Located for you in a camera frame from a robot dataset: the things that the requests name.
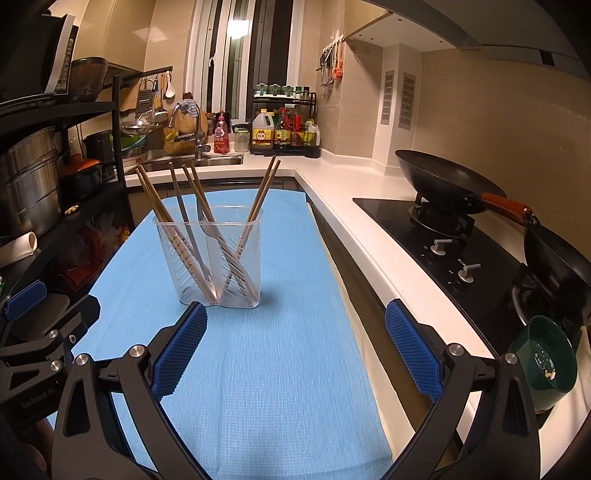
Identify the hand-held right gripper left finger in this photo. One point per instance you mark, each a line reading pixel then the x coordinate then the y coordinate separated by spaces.
pixel 182 350

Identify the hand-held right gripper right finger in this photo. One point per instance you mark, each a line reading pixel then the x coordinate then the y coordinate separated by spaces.
pixel 413 350

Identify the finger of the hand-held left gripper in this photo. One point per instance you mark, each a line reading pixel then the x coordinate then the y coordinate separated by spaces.
pixel 83 318
pixel 25 299

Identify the clear plastic cup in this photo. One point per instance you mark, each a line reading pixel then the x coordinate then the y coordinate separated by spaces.
pixel 207 295

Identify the wooden chopstick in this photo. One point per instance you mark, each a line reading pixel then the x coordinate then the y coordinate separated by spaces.
pixel 262 184
pixel 193 184
pixel 178 191
pixel 153 184
pixel 157 203
pixel 270 184
pixel 199 177

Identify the white paper roll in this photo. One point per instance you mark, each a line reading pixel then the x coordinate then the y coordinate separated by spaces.
pixel 18 249

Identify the small yellow figure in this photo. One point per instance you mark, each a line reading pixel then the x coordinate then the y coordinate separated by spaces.
pixel 124 232

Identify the blue table mat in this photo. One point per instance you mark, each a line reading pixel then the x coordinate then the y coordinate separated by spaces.
pixel 277 369

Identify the steel stockpot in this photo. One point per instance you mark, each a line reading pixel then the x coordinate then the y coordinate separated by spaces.
pixel 27 184

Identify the black gas stove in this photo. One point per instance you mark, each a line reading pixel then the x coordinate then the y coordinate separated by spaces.
pixel 415 230

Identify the black pot with orange lid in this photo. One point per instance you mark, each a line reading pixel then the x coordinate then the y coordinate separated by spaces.
pixel 81 177

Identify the green bowl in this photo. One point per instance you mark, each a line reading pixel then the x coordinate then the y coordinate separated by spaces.
pixel 549 369

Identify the black frying pan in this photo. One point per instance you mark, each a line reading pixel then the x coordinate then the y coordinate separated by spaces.
pixel 558 267

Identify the steel sink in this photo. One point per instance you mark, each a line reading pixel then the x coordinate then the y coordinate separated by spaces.
pixel 217 160

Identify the black shelf rack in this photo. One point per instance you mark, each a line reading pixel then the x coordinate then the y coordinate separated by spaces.
pixel 69 110

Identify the chrome faucet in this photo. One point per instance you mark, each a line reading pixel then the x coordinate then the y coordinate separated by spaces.
pixel 199 138

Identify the red dish soap bottle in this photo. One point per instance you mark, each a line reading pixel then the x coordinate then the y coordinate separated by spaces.
pixel 220 136

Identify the white storage jar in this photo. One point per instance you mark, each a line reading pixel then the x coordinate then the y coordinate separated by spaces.
pixel 241 141

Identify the metal grater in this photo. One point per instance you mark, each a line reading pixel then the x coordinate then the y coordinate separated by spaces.
pixel 145 99

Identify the dark bowl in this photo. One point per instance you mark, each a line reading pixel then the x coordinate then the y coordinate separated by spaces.
pixel 87 78

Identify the yellow oil jug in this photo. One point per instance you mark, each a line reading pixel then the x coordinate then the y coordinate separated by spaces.
pixel 263 131

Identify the white ladle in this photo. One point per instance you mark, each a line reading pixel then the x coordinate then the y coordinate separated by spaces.
pixel 169 90

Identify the black and white appliance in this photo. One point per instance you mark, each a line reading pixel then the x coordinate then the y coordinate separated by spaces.
pixel 62 50

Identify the black spice rack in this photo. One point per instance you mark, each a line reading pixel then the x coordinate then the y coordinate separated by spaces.
pixel 314 120

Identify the window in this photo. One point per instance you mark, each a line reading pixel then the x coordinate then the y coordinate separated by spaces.
pixel 240 60

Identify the kitchen scissors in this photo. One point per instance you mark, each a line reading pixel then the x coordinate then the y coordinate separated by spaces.
pixel 327 64

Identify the range hood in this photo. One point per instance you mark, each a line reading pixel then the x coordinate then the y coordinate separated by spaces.
pixel 485 27

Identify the wall vent grille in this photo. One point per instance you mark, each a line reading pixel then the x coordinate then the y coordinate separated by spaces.
pixel 406 99
pixel 388 97

